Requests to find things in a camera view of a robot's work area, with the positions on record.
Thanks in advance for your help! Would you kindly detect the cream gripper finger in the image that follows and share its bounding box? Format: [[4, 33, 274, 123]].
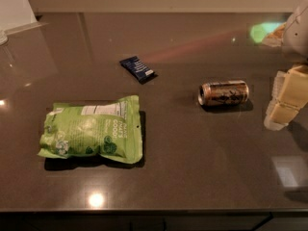
[[264, 71, 288, 131], [278, 64, 308, 124]]

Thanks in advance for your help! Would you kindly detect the orange soda can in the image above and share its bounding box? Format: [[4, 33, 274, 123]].
[[198, 80, 249, 107]]

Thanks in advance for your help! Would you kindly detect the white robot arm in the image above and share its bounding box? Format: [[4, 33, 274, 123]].
[[262, 0, 308, 131]]

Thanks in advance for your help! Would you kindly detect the dark blue snack packet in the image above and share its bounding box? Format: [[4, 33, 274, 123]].
[[119, 56, 155, 83]]

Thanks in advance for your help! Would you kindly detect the green snack bag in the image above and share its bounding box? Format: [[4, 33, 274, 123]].
[[38, 95, 142, 165]]

